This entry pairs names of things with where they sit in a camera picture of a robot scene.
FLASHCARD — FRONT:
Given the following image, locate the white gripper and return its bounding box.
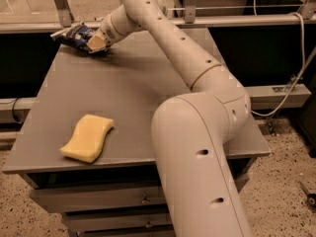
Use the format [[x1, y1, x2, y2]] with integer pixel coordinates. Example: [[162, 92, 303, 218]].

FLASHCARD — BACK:
[[87, 12, 126, 52]]

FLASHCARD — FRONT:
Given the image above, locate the blue chip bag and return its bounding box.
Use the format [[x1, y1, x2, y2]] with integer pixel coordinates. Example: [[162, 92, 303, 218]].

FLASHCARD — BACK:
[[50, 23, 107, 53]]

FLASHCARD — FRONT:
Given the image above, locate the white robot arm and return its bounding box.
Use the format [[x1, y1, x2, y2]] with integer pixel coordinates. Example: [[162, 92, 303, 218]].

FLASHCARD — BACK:
[[88, 0, 252, 237]]

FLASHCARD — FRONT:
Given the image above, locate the grey metal railing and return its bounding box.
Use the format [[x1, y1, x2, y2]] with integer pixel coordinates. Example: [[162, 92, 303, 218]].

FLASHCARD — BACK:
[[0, 0, 303, 35]]

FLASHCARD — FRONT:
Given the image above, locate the yellow sponge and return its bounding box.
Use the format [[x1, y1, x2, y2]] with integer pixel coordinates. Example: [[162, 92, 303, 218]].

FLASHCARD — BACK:
[[60, 115, 114, 163]]

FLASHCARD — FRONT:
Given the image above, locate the grey drawer cabinet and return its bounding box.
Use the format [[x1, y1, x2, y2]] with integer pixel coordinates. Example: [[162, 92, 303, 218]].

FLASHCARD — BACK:
[[1, 28, 272, 237]]

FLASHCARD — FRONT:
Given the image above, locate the top grey drawer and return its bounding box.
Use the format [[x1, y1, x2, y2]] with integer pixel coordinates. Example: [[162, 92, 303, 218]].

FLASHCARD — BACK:
[[30, 178, 166, 213]]

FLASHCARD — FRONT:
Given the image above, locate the grey drawer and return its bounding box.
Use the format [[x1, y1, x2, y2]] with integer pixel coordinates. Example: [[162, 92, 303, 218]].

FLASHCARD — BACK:
[[30, 178, 166, 213], [62, 206, 172, 232], [79, 225, 176, 237]]

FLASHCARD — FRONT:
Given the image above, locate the middle grey drawer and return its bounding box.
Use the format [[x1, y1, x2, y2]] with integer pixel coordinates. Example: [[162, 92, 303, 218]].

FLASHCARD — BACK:
[[62, 206, 172, 232]]

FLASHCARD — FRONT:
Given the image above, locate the bottom grey drawer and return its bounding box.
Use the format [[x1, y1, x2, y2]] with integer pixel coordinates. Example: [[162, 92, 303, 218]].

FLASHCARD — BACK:
[[79, 225, 176, 237]]

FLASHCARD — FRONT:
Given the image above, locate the dark caster wheel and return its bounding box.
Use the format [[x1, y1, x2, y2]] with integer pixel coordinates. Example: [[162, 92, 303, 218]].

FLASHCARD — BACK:
[[299, 182, 316, 208]]

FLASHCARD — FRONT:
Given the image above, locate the black cable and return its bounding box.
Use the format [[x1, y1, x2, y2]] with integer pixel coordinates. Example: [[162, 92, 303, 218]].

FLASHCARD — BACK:
[[11, 98, 22, 124]]

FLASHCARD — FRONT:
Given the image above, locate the white cable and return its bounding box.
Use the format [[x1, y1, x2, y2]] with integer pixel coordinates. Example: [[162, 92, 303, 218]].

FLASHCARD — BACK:
[[250, 11, 316, 119]]

